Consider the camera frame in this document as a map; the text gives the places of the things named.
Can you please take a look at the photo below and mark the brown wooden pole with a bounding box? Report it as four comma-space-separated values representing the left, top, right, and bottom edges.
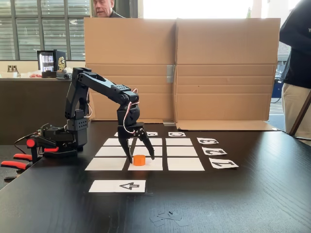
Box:
288, 89, 311, 137

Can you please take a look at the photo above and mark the window with blinds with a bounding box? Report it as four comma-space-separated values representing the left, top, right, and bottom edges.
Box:
0, 0, 92, 62

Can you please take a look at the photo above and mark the person in dark top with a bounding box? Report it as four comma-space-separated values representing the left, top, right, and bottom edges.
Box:
278, 0, 311, 147

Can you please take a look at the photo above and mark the round orange token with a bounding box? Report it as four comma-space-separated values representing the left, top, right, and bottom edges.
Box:
133, 154, 146, 167

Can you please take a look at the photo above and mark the person behind cardboard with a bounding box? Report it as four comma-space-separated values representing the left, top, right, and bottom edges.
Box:
92, 0, 126, 19

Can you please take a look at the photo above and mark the black mini fridge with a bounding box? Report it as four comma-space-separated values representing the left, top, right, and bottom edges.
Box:
36, 49, 67, 72

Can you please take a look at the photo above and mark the grey tape strip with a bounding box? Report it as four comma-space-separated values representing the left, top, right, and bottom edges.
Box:
166, 64, 176, 84

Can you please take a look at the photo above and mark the black cable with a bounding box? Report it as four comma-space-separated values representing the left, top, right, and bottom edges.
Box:
14, 132, 41, 152

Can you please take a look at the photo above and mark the small black box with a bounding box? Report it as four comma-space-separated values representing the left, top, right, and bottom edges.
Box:
41, 70, 58, 79

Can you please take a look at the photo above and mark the dark counter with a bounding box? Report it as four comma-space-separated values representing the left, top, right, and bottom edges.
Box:
0, 77, 91, 146

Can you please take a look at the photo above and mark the white grid paper sheet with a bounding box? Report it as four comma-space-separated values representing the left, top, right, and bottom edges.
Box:
84, 137, 206, 172

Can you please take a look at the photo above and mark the red black bar clamp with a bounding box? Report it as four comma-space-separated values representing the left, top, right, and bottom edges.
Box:
25, 137, 59, 166

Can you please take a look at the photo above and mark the white arrow paper sheet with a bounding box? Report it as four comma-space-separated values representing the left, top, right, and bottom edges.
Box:
88, 180, 147, 194

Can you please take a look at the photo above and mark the paper sheet number 3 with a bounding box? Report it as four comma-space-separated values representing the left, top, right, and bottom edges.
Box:
196, 137, 220, 145

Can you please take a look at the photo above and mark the paper sheet number 2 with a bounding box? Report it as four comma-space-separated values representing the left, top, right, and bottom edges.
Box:
202, 147, 228, 156

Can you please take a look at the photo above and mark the paper sheet number 1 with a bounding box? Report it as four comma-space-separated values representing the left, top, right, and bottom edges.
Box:
208, 160, 240, 169

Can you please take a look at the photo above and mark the brown cardboard screen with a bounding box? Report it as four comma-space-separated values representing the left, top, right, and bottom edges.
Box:
83, 17, 281, 132

